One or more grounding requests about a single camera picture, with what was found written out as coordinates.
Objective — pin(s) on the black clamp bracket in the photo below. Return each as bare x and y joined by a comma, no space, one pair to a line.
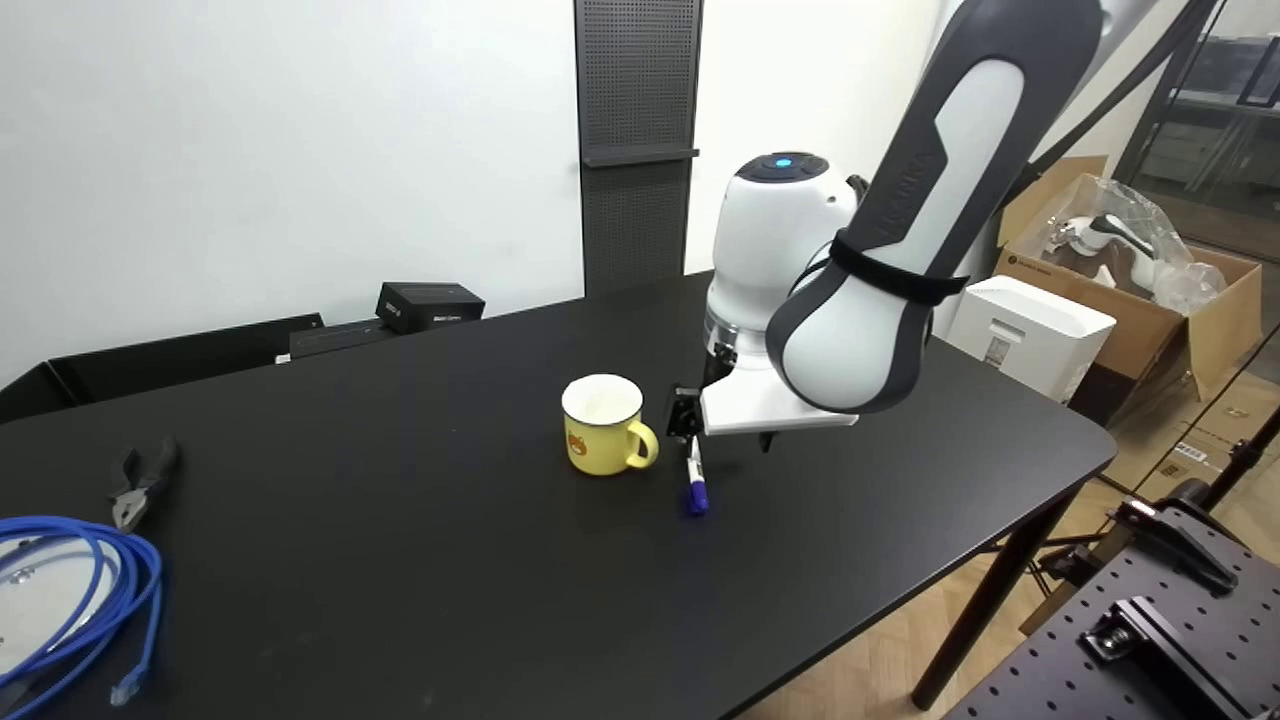
1162,644

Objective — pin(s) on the yellow enamel mug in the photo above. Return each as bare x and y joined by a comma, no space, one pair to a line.
603,442

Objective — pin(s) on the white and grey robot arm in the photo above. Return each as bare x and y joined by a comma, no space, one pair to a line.
922,172

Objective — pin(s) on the clear plastic bag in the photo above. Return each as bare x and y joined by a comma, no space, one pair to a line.
1133,243

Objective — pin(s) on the black low cabinet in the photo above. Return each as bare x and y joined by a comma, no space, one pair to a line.
160,360

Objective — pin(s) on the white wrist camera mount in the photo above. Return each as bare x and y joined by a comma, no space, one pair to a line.
767,402

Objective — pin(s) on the black perforated breadboard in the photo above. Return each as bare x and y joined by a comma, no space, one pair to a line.
1064,664

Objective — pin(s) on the open cardboard box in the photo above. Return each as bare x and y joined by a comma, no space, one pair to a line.
1149,325

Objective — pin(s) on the black metal window frame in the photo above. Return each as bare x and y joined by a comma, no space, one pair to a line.
1201,64

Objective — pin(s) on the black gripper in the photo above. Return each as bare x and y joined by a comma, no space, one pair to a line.
720,360

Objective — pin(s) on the white plastic box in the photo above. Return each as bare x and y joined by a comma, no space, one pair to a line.
1035,333

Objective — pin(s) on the white marker with blue cap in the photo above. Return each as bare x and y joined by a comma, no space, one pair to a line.
692,484

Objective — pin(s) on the black table leg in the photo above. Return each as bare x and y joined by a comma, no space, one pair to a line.
985,607

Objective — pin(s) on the black angled mounting bracket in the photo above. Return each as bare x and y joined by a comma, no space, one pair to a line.
1182,541

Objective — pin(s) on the black diagonal metal bar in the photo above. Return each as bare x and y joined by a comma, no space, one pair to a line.
1240,460

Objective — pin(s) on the small black box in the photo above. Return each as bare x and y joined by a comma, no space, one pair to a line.
424,305

